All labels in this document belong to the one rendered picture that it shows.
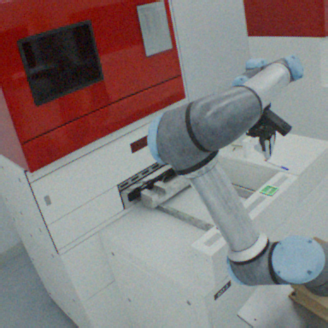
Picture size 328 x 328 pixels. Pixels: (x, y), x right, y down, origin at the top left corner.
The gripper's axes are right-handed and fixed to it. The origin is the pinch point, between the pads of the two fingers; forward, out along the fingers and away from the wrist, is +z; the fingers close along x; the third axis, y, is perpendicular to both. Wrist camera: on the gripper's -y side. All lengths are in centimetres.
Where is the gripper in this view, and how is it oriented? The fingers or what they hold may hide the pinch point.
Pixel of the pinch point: (269, 157)
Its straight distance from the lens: 134.4
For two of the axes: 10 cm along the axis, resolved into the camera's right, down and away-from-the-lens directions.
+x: -7.2, 4.3, -5.5
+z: 1.8, 8.8, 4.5
